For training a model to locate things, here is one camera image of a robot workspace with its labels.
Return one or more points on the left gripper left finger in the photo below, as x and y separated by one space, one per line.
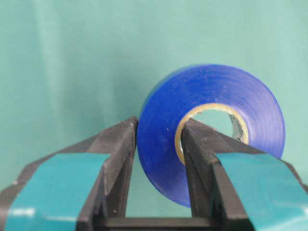
69 189

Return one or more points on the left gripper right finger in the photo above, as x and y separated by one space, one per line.
241 188

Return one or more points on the blue tape roll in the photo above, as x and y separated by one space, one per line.
188 91

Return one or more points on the green table cloth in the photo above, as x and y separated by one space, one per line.
69 68

